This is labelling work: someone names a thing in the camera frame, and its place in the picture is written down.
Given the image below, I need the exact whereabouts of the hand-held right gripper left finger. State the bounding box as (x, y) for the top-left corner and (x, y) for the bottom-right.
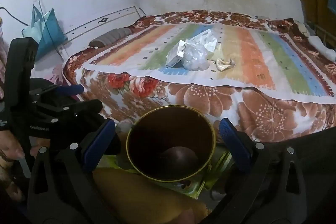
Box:
(26, 118), (124, 224)

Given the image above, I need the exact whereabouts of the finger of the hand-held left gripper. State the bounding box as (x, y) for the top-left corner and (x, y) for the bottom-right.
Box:
(30, 84), (84, 98)
(31, 99), (103, 135)

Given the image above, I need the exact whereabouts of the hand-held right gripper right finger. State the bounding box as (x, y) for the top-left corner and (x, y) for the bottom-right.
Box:
(210, 118), (307, 224)

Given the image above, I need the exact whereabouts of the brown bin with gold rim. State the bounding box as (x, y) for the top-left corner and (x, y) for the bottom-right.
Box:
(126, 105), (216, 183)

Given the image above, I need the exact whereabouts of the paper wrapper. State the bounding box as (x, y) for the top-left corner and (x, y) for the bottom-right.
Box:
(215, 57), (236, 72)

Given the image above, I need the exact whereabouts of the clear plastic bag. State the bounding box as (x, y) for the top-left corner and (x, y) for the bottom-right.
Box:
(182, 43), (209, 71)

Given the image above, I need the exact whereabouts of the white cardboard box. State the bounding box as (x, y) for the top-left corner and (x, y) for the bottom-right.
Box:
(166, 40), (188, 68)

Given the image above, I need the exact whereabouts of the person's left forearm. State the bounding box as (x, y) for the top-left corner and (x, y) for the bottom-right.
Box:
(0, 161), (20, 193)

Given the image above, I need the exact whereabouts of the person's left hand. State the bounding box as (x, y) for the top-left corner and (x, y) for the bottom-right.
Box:
(0, 132), (26, 161)

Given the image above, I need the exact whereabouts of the hanging pink garment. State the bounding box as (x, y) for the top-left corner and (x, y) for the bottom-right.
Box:
(0, 40), (8, 98)

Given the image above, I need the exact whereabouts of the pink cloth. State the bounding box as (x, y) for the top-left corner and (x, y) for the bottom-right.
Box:
(51, 64), (70, 88)

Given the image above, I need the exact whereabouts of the brown floral blanket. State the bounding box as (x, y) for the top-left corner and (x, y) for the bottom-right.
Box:
(62, 10), (336, 142)

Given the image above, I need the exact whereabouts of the teal plastic bag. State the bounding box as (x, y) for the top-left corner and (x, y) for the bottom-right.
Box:
(21, 5), (68, 60)

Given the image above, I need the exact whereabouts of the white headboard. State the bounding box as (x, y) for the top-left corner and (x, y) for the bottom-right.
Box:
(56, 5), (146, 62)

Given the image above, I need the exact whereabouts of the grey bolster pillow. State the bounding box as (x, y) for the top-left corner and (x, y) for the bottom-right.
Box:
(89, 27), (133, 48)

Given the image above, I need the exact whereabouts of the person's yellow trouser leg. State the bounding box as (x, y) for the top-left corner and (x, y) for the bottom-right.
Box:
(92, 168), (208, 224)

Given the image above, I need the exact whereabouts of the striped woven mat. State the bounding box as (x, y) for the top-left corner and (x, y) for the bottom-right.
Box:
(82, 20), (336, 104)

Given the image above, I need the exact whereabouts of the white cloth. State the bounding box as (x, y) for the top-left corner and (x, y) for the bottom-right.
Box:
(308, 35), (336, 62)

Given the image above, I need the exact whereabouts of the black wall cable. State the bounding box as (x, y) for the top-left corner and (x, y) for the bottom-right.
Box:
(0, 7), (29, 28)

